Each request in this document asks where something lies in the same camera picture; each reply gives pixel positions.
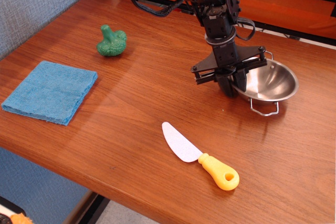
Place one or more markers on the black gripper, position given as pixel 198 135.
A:
pixel 226 61

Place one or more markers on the silver metal bowl with handles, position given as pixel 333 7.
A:
pixel 269 84

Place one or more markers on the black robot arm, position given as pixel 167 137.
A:
pixel 218 17

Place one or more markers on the folded blue cloth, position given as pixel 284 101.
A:
pixel 51 92

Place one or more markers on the green toy broccoli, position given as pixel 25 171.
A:
pixel 114 42

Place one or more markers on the orange object bottom left corner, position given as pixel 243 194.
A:
pixel 20 219

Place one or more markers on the toy knife yellow handle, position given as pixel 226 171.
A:
pixel 224 176

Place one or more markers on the orange panel with black frame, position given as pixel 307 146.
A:
pixel 309 19

